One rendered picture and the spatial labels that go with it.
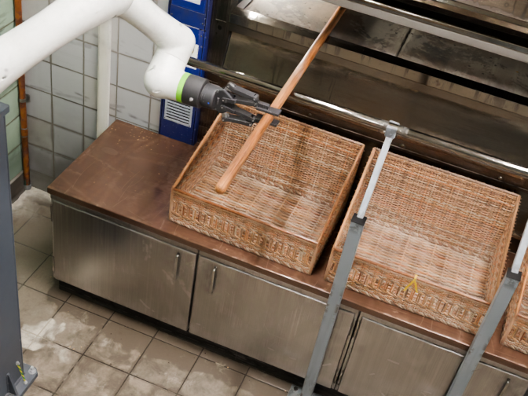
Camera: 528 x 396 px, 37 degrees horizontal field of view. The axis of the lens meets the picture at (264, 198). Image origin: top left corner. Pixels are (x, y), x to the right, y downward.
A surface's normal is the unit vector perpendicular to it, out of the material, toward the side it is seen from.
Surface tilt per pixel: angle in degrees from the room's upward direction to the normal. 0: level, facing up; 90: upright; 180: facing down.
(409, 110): 70
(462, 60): 0
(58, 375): 0
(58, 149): 90
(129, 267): 90
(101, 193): 0
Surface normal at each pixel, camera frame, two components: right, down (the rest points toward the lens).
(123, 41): -0.35, 0.55
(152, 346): 0.14, -0.76
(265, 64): -0.28, 0.26
